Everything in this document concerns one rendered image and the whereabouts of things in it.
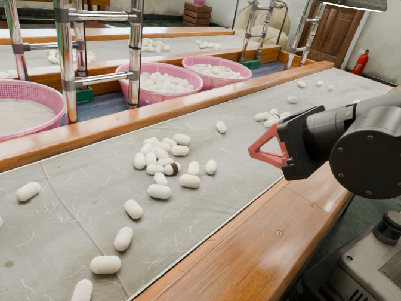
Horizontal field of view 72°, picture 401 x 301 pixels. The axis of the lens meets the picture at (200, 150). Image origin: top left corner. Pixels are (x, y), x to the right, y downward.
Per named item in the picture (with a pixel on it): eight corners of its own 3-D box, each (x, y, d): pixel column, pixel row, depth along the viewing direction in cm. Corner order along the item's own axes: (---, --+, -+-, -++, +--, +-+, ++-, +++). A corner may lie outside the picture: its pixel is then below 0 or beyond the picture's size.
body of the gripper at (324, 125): (271, 127, 30) (339, 108, 25) (310, 107, 37) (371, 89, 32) (289, 181, 31) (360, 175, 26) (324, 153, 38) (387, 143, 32)
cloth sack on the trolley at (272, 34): (289, 62, 379) (299, 33, 359) (259, 67, 331) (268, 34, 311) (256, 50, 409) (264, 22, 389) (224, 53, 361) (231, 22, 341)
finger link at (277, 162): (231, 134, 38) (292, 117, 31) (259, 122, 43) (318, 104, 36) (247, 180, 39) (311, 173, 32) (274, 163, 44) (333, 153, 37)
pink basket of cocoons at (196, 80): (209, 103, 98) (214, 76, 93) (177, 133, 77) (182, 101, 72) (143, 82, 104) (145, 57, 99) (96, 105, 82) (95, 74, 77)
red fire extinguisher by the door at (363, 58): (359, 80, 450) (375, 49, 423) (355, 82, 438) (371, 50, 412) (351, 77, 457) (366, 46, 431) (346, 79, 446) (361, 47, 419)
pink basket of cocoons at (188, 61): (258, 97, 112) (265, 73, 107) (216, 110, 94) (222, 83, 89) (209, 74, 125) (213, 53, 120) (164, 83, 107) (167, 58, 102)
